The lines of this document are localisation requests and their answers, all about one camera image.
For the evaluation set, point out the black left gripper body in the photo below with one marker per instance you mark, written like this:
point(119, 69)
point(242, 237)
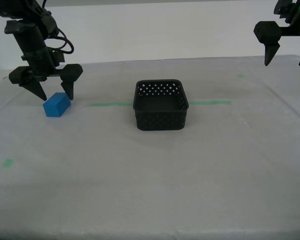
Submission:
point(40, 66)

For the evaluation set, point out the black perforated plastic basket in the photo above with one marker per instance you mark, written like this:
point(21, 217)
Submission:
point(160, 120)

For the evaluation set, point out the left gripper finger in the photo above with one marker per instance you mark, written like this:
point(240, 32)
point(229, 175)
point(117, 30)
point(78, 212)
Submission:
point(71, 73)
point(27, 80)

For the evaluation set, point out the long green tape strip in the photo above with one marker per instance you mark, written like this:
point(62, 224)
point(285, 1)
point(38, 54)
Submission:
point(210, 102)

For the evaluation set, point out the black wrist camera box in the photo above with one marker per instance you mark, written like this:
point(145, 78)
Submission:
point(58, 57)

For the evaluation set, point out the blue rectangular block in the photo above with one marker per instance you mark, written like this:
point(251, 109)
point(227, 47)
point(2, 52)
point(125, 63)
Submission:
point(55, 108)

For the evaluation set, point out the grey woven table cover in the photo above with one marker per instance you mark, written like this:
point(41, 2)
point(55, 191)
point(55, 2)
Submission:
point(150, 175)

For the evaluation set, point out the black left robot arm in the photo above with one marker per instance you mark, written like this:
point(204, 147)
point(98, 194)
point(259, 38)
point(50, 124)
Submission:
point(27, 37)

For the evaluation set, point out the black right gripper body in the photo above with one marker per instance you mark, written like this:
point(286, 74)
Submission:
point(297, 27)

